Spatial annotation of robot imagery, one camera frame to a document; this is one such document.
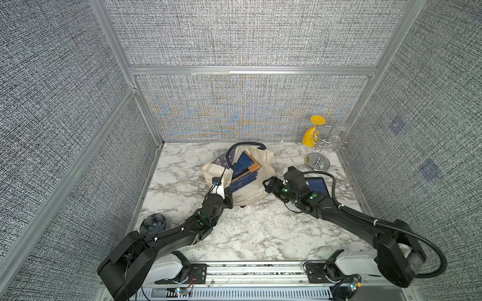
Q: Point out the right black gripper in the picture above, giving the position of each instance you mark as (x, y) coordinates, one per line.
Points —
(274, 189)

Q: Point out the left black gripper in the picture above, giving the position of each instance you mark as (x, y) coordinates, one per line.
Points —
(228, 204)

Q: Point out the cream canvas tote bag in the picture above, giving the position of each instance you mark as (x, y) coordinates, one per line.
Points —
(223, 166)

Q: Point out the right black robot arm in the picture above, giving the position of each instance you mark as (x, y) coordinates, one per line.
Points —
(399, 256)

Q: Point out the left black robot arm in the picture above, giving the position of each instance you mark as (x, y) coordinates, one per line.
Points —
(125, 269)

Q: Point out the blue book stack in bag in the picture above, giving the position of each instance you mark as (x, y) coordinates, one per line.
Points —
(245, 172)

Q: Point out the yellow wine glass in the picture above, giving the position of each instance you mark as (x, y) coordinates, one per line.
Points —
(311, 135)

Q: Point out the dark round cup cluster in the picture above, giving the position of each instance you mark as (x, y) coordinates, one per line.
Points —
(153, 224)

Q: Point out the clear wine glass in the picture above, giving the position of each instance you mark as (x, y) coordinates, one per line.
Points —
(334, 139)

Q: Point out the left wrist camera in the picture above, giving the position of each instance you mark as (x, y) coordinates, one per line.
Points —
(218, 187)

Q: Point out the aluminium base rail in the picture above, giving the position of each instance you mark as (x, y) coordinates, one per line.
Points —
(285, 280)

